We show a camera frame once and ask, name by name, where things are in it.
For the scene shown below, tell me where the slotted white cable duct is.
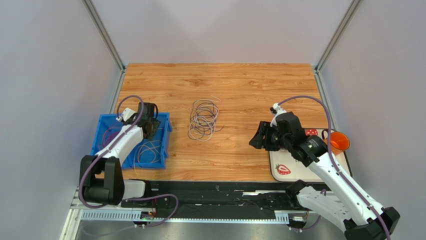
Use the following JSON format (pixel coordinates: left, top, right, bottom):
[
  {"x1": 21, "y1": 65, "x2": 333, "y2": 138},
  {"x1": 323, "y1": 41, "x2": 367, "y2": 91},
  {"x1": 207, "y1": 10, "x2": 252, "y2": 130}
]
[{"x1": 81, "y1": 205, "x2": 290, "y2": 224}]

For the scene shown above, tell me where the dark blue thin cable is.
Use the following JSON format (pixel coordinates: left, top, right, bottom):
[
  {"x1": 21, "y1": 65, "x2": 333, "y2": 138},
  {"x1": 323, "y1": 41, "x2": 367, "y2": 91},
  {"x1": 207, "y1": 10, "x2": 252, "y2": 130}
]
[{"x1": 187, "y1": 99, "x2": 225, "y2": 141}]

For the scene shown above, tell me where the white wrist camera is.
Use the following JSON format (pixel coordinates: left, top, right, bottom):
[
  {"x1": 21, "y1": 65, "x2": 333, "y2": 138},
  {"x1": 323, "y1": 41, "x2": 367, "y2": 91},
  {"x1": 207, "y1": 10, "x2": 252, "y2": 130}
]
[
  {"x1": 270, "y1": 102, "x2": 287, "y2": 127},
  {"x1": 116, "y1": 107, "x2": 136, "y2": 123}
]

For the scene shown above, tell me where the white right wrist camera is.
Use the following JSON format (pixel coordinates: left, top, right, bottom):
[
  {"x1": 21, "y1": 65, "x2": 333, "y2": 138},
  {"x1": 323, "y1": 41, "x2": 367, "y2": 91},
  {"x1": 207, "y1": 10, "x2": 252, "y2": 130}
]
[{"x1": 270, "y1": 102, "x2": 287, "y2": 127}]

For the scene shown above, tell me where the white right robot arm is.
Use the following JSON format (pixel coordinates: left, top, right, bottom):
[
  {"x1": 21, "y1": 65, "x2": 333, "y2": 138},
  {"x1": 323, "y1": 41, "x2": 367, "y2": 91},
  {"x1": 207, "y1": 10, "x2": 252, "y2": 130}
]
[{"x1": 249, "y1": 112, "x2": 401, "y2": 240}]

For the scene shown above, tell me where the aluminium frame post left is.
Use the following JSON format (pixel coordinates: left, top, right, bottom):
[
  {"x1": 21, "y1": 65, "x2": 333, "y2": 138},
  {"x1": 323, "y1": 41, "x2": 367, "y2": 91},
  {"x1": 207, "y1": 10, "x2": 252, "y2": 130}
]
[{"x1": 82, "y1": 0, "x2": 126, "y2": 73}]

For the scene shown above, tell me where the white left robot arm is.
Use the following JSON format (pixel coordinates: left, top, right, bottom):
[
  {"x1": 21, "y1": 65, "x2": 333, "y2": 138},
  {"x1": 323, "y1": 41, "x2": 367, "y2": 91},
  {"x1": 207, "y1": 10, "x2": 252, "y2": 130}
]
[{"x1": 78, "y1": 102, "x2": 161, "y2": 209}]

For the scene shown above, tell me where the strawberry print tray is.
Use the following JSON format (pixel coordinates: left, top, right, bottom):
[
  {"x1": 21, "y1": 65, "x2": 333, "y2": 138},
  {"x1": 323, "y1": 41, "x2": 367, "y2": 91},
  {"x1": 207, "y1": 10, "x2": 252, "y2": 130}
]
[{"x1": 268, "y1": 128, "x2": 352, "y2": 184}]

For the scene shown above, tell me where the blue plastic bin right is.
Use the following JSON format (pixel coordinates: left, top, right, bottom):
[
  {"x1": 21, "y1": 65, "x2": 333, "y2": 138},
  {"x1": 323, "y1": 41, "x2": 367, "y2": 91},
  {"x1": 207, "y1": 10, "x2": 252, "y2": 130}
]
[{"x1": 121, "y1": 112, "x2": 172, "y2": 170}]

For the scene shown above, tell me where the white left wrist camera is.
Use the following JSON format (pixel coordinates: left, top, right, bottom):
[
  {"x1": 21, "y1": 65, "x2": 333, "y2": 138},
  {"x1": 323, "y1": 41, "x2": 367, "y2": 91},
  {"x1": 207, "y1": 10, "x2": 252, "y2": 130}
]
[{"x1": 116, "y1": 107, "x2": 136, "y2": 123}]

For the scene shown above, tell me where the aluminium frame post right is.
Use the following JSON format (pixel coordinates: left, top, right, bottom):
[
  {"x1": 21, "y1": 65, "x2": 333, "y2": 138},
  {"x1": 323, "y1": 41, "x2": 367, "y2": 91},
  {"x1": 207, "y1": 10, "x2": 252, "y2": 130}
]
[{"x1": 314, "y1": 0, "x2": 363, "y2": 73}]

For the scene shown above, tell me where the orange plastic cup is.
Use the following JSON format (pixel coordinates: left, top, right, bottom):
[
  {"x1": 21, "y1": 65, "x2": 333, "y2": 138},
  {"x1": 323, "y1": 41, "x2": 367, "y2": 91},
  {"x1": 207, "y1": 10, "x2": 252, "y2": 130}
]
[{"x1": 324, "y1": 131, "x2": 351, "y2": 156}]

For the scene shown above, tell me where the white thin cable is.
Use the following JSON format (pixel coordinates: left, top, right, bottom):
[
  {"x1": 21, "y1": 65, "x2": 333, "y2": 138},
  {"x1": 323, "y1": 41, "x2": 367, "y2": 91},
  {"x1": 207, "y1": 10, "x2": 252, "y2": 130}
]
[{"x1": 187, "y1": 95, "x2": 222, "y2": 142}]

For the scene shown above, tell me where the blue plastic bin left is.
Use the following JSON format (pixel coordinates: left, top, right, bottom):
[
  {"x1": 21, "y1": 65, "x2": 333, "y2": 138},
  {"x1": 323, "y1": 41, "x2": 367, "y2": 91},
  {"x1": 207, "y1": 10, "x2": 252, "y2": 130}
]
[{"x1": 90, "y1": 114, "x2": 123, "y2": 155}]

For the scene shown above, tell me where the aluminium frame post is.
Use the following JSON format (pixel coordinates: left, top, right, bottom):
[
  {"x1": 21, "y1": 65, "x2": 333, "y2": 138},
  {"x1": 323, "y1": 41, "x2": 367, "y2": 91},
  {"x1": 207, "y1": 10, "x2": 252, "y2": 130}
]
[
  {"x1": 314, "y1": 0, "x2": 363, "y2": 73},
  {"x1": 82, "y1": 0, "x2": 126, "y2": 73}
]

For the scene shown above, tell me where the yellow thin cable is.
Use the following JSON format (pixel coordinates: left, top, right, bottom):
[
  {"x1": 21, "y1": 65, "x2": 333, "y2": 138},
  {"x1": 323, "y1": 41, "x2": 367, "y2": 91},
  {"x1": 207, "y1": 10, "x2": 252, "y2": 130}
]
[{"x1": 133, "y1": 126, "x2": 165, "y2": 182}]

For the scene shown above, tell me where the blue plastic bin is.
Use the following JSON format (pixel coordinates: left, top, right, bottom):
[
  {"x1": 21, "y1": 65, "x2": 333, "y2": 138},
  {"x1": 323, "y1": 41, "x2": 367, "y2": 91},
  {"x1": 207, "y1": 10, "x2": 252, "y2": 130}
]
[
  {"x1": 121, "y1": 112, "x2": 172, "y2": 170},
  {"x1": 90, "y1": 114, "x2": 123, "y2": 155}
]

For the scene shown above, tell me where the pink thin cable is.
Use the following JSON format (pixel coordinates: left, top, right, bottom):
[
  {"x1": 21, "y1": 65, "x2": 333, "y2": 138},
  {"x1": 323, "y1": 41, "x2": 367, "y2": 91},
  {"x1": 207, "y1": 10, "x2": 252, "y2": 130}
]
[{"x1": 99, "y1": 123, "x2": 124, "y2": 149}]

